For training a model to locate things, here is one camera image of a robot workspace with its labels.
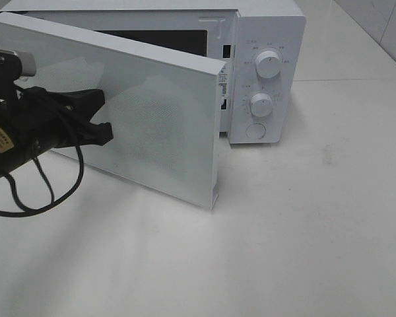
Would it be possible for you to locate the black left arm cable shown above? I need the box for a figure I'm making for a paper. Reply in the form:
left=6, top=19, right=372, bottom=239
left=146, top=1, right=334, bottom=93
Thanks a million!
left=0, top=84, right=85, bottom=217

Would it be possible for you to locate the white microwave door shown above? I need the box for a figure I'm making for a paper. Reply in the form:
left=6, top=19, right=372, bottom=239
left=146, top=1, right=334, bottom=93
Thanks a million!
left=0, top=13, right=224, bottom=209

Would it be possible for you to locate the lower white control knob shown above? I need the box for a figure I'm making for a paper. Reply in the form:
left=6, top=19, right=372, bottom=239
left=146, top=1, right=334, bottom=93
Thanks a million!
left=250, top=93, right=274, bottom=118

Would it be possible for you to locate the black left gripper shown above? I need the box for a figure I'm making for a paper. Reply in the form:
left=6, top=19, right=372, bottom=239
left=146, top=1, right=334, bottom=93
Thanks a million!
left=0, top=81, right=114, bottom=155

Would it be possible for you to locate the white microwave oven body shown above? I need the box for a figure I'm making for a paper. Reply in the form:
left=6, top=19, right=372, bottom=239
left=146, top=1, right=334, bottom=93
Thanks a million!
left=0, top=1, right=306, bottom=144

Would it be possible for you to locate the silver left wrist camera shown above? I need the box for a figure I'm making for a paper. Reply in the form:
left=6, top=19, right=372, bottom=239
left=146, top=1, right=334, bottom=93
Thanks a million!
left=0, top=48, right=37, bottom=80

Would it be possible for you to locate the white warning label sticker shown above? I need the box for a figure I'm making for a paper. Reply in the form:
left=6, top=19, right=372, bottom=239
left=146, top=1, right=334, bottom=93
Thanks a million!
left=218, top=63, right=231, bottom=98

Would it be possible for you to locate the white control knob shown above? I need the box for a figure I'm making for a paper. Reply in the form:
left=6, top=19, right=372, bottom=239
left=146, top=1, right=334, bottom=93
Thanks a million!
left=250, top=93, right=274, bottom=118
left=254, top=48, right=282, bottom=79

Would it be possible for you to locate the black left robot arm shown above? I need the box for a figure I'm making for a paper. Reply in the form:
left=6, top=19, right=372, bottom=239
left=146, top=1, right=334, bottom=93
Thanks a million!
left=0, top=80, right=114, bottom=177

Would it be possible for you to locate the upper white control knob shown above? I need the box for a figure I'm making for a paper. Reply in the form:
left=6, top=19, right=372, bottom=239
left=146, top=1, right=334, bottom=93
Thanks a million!
left=254, top=48, right=282, bottom=79

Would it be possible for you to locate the round white door button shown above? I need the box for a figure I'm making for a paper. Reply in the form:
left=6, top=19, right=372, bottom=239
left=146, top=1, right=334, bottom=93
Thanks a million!
left=246, top=123, right=266, bottom=140

